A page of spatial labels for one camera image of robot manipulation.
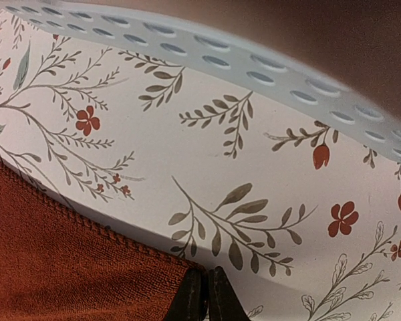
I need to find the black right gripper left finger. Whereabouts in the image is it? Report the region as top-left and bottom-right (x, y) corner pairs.
(166, 269), (209, 321)

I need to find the light blue plastic basket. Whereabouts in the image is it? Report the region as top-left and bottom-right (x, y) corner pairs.
(0, 1), (401, 162)

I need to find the dark red towel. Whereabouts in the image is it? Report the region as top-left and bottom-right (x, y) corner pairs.
(0, 160), (202, 320)

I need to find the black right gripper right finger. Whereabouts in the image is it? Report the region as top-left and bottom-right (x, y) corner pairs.
(208, 266), (246, 321)

